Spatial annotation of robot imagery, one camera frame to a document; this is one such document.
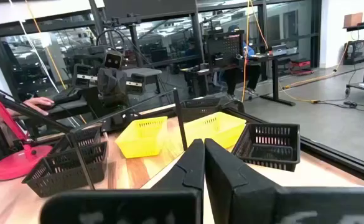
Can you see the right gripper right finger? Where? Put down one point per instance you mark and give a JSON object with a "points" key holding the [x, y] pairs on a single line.
{"points": [[247, 205]]}

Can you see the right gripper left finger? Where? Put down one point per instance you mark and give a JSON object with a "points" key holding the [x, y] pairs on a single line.
{"points": [[169, 205]]}

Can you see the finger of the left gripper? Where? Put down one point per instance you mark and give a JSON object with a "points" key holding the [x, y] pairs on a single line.
{"points": [[105, 93], [121, 91]]}

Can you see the black plastic slotted basket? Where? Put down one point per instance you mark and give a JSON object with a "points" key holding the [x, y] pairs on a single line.
{"points": [[85, 137], [66, 171], [268, 151], [197, 109]]}

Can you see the yellow plastic slotted basket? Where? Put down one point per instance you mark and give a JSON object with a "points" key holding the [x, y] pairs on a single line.
{"points": [[141, 138], [216, 127]]}

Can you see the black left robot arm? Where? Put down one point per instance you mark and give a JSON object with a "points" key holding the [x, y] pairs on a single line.
{"points": [[91, 98]]}

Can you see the person's hand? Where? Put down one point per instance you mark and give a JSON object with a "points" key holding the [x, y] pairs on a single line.
{"points": [[40, 104]]}

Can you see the red desk lamp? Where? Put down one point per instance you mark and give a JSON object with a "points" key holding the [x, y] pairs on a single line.
{"points": [[20, 163]]}

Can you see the black pegboard panel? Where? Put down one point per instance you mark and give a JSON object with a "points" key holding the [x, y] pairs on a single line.
{"points": [[223, 46]]}

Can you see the person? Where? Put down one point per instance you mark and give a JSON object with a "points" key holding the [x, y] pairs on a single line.
{"points": [[253, 76]]}

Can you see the black standing desk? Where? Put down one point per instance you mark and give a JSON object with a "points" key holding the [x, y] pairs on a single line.
{"points": [[275, 77]]}

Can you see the red low trolley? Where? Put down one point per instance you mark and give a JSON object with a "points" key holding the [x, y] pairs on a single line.
{"points": [[301, 67]]}

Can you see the brown cardboard box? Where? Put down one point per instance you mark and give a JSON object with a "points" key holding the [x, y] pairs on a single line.
{"points": [[352, 20]]}

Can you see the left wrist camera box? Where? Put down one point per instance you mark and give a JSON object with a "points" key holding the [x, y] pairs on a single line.
{"points": [[113, 59]]}

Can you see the black aluminium table frame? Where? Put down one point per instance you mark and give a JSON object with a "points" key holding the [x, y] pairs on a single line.
{"points": [[340, 159]]}

